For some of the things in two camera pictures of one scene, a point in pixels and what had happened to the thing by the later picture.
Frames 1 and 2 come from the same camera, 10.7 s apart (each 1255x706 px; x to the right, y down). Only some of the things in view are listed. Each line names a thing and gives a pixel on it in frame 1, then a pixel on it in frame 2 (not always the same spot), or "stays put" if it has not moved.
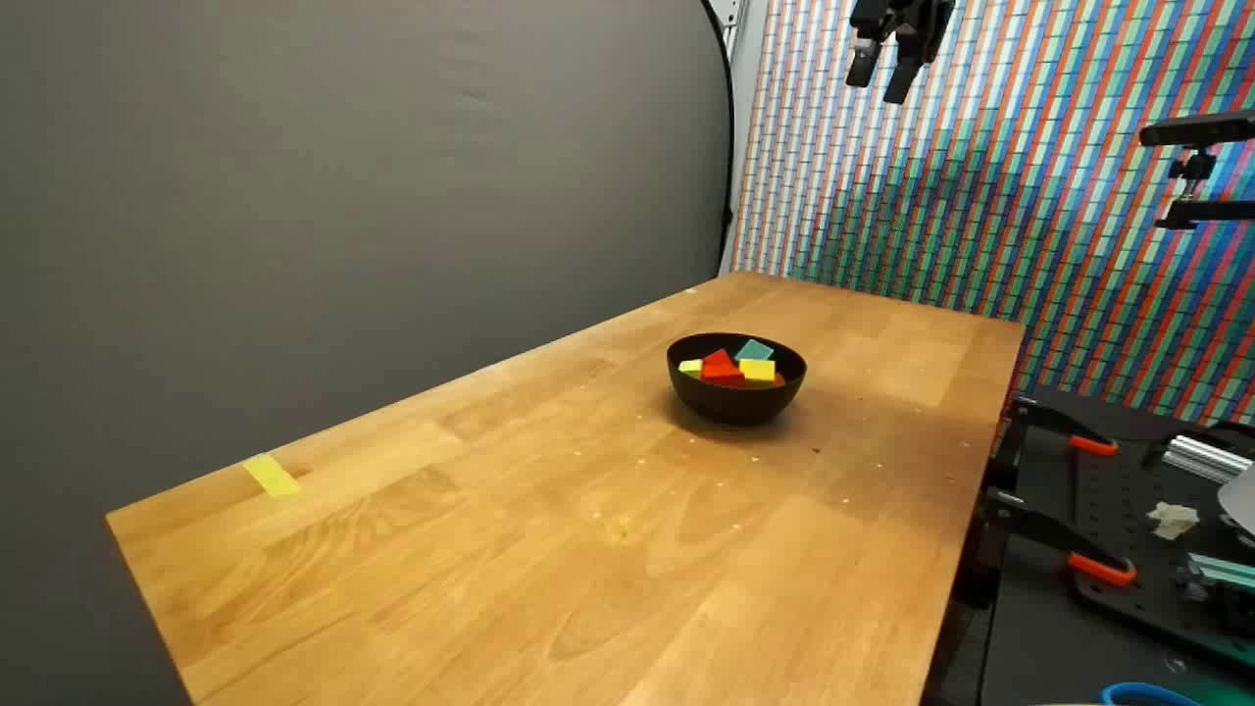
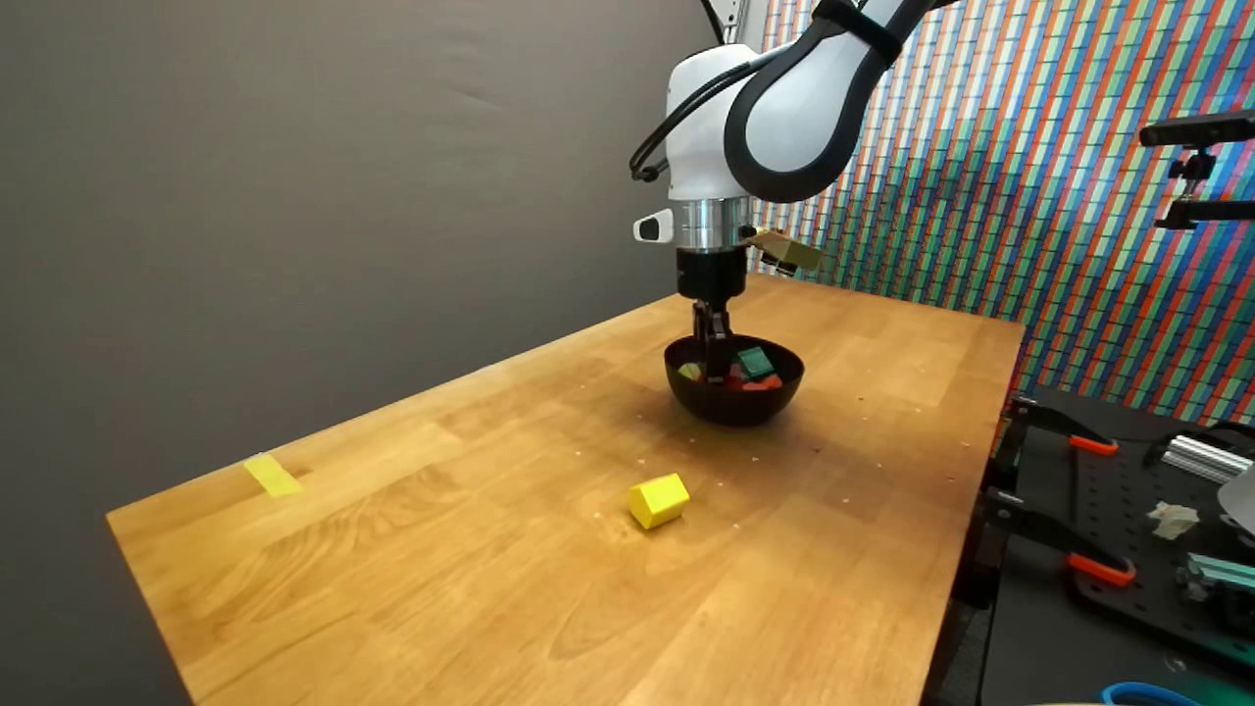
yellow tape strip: [274, 481] stays put
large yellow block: [760, 371] → [656, 501]
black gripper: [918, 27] → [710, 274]
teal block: [756, 352] stays put
